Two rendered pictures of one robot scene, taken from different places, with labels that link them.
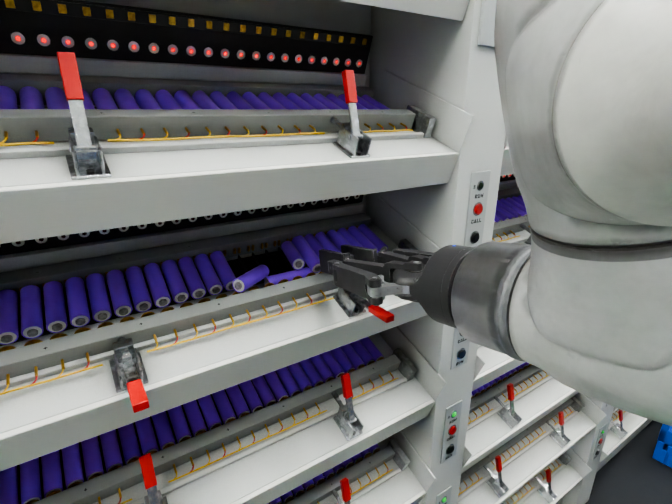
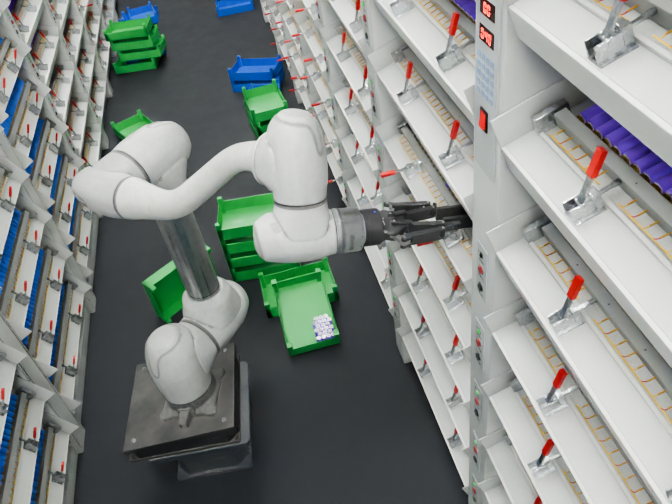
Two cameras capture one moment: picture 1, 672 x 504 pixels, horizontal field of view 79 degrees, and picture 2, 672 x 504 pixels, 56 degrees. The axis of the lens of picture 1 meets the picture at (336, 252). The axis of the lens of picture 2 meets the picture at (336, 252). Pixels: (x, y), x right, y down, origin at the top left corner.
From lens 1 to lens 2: 140 cm
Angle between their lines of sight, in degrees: 96
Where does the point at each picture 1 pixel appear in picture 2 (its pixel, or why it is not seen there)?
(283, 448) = (443, 273)
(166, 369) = (414, 182)
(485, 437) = (513, 482)
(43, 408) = (400, 160)
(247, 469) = (434, 260)
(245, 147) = (440, 125)
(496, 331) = not seen: hidden behind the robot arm
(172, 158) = (421, 111)
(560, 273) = not seen: hidden behind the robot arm
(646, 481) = not seen: outside the picture
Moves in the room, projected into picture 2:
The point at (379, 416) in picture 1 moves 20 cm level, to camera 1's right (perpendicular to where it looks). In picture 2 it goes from (459, 322) to (439, 393)
